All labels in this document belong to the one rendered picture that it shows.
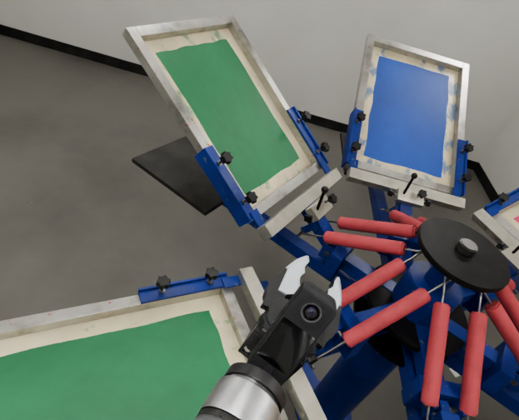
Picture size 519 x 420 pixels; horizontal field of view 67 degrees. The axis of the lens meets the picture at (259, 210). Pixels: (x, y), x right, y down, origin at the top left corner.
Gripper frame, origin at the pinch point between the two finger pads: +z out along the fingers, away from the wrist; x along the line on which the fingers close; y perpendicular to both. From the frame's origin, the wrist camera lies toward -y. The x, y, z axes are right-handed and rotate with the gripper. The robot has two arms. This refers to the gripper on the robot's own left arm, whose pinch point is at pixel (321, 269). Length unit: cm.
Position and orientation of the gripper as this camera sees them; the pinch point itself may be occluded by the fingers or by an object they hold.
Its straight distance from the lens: 56.7
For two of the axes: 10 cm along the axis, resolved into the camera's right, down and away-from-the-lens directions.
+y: -3.6, 6.5, 6.6
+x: 8.2, 5.7, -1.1
